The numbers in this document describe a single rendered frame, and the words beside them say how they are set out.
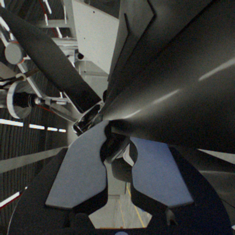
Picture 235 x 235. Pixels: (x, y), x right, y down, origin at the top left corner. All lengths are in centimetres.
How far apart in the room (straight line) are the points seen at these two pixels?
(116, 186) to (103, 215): 694
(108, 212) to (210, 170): 1390
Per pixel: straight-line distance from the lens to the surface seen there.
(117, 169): 49
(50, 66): 34
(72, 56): 83
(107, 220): 1450
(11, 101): 26
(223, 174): 27
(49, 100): 26
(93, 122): 27
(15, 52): 113
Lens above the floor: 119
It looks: 4 degrees down
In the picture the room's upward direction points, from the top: 85 degrees counter-clockwise
